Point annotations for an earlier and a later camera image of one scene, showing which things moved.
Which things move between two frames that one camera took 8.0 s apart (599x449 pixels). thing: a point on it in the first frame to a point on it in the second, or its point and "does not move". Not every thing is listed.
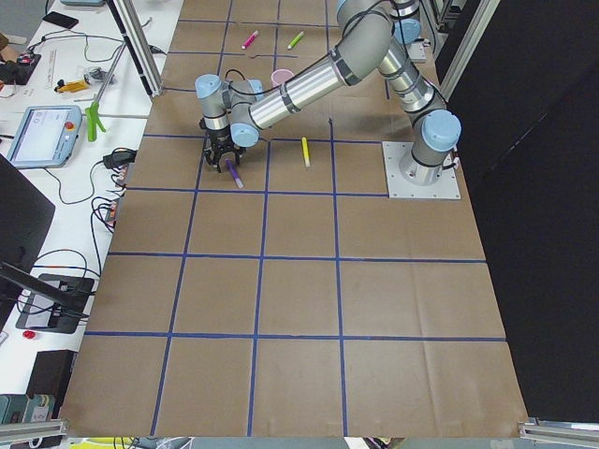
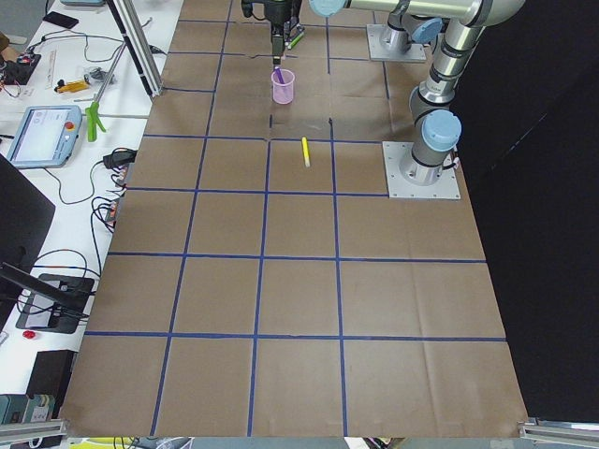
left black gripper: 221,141 to 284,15
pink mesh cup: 280,76 does not move
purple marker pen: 238,180 to 281,79
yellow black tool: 74,86 does not move
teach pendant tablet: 46,137 does not move
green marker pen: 296,40 does not move
